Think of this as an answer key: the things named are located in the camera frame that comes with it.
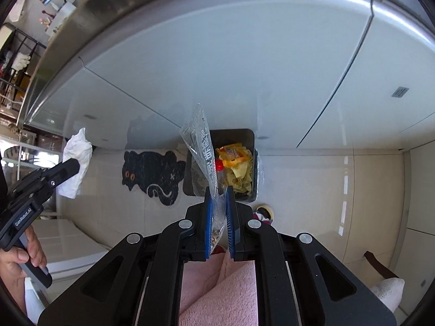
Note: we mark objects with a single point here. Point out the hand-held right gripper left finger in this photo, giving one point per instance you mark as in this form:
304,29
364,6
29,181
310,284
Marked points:
208,224

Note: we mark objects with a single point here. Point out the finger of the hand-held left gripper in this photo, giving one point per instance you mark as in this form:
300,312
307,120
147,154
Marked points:
66,169

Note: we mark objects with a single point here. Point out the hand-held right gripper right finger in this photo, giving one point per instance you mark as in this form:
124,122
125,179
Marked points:
230,224

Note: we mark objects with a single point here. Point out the white paper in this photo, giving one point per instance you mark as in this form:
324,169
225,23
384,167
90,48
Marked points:
78,149

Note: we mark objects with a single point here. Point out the large yellow plastic bag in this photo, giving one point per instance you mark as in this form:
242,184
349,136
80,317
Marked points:
239,178

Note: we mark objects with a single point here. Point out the red cap plastic bottle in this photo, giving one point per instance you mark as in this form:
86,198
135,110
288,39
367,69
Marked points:
220,166

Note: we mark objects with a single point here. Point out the yellow snack packet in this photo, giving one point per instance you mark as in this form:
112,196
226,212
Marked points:
232,152

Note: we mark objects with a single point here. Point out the black trash bin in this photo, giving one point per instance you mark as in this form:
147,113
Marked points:
232,139

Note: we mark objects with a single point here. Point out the long clear plastic wrapper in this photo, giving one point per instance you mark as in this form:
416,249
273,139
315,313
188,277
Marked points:
198,132

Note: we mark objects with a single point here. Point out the person's left forearm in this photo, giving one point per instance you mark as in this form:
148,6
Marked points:
10,292

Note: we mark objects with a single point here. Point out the person's left hand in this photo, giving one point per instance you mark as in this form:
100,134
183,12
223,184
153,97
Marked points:
10,259

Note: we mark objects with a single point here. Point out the red white slipper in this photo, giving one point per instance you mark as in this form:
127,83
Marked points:
263,213

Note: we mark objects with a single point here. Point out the white appliance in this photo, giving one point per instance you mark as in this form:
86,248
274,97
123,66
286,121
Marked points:
74,244

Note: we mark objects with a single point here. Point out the black cat floor mat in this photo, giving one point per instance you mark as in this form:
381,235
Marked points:
153,173

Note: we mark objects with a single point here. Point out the white gloves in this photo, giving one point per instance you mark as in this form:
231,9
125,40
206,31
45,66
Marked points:
22,61

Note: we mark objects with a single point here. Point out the black metal shelf rack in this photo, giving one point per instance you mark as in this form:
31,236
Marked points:
23,37

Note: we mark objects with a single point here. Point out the grey base cabinet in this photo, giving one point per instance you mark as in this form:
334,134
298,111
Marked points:
238,74

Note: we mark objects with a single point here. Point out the dark brown furniture piece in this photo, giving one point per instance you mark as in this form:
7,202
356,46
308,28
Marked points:
377,261

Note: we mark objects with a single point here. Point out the white toothbrush holder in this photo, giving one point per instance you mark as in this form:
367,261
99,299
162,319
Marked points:
64,12

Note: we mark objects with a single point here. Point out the white fleece cloth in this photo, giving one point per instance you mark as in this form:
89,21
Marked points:
387,295

